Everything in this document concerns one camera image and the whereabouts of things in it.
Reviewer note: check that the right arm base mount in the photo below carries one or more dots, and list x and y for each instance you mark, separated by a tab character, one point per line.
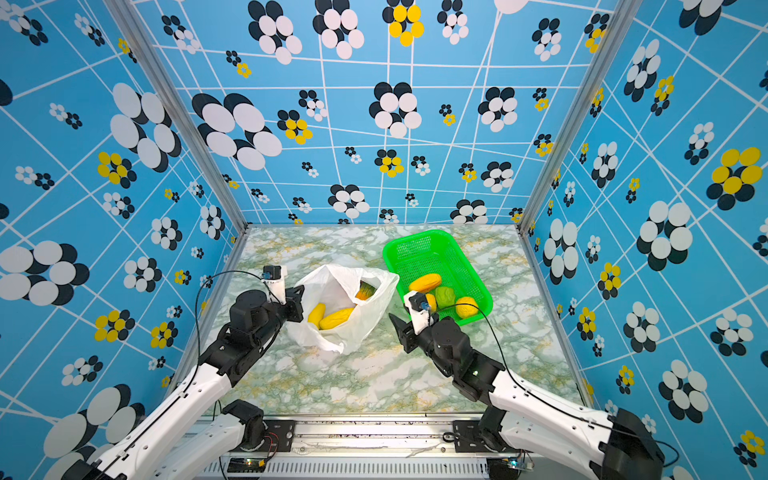
469	437

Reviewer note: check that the yellow mango fruit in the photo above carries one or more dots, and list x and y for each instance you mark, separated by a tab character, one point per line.
336	319
317	314

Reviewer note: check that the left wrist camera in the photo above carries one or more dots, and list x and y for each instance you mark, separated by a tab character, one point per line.
274	282

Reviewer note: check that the green orange papaya fruit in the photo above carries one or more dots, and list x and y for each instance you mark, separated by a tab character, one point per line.
366	291

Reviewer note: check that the aluminium front rail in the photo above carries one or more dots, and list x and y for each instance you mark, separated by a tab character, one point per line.
439	446

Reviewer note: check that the green plastic basket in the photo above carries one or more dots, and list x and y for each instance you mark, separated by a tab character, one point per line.
433	262

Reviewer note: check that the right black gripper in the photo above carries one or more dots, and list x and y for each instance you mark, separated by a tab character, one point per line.
407	335

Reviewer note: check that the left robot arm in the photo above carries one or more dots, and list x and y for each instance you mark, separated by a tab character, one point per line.
218	370

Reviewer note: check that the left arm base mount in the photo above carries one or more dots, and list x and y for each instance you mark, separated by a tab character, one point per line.
260	434

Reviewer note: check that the white plastic bag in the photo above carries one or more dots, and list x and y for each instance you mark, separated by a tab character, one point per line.
341	306

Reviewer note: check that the yellow lemon fruit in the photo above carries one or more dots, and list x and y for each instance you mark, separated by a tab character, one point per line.
466	307

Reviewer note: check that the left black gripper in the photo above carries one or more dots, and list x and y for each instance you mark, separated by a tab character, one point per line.
293	295

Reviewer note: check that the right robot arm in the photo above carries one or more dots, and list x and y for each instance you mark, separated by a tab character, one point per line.
522	416

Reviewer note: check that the orange yellow papaya fruit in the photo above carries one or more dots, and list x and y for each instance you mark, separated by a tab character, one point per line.
426	283

